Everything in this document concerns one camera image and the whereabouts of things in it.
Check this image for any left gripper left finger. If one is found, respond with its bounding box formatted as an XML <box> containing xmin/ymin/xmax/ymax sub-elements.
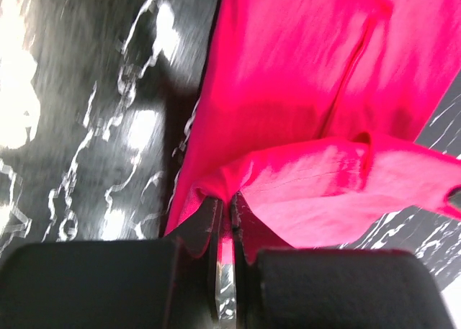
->
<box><xmin>1</xmin><ymin>197</ymin><xmax>223</xmax><ymax>328</ymax></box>

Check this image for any pink t shirt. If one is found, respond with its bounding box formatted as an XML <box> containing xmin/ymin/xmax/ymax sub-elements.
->
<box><xmin>166</xmin><ymin>0</ymin><xmax>460</xmax><ymax>248</ymax></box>

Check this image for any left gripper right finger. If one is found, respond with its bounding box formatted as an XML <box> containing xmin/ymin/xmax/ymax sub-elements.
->
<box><xmin>230</xmin><ymin>194</ymin><xmax>453</xmax><ymax>328</ymax></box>

